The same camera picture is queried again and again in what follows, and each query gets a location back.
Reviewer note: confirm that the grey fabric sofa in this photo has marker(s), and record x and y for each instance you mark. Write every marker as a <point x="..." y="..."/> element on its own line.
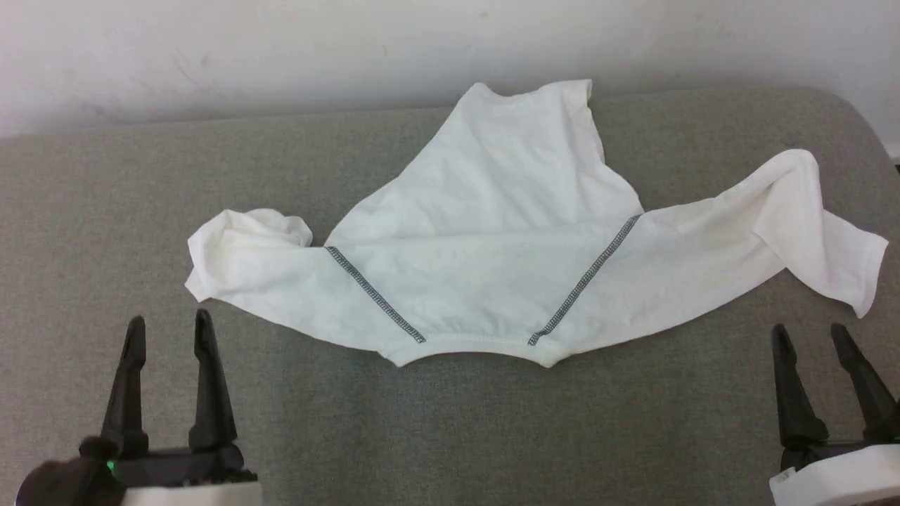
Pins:
<point x="450" y="436"/>

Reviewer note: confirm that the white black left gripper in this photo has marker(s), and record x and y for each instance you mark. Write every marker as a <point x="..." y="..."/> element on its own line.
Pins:
<point x="190" y="478"/>

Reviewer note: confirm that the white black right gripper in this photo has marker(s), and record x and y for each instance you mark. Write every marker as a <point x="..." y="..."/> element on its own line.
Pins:
<point x="844" y="474"/>

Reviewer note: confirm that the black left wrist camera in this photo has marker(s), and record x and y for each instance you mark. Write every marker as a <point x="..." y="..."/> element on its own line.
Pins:
<point x="67" y="481"/>

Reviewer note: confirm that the white long-sleeved garment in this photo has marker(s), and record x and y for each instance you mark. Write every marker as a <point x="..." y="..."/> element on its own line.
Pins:
<point x="492" y="267"/>

